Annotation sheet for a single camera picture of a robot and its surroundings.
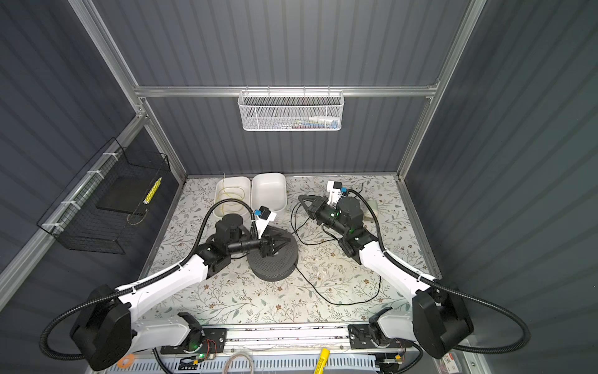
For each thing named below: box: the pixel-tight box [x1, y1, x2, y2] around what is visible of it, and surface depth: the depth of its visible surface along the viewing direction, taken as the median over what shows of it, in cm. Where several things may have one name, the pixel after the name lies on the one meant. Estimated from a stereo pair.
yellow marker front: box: [313, 347, 331, 374], surface depth 70 cm
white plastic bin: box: [250, 172, 288, 212], surface depth 114 cm
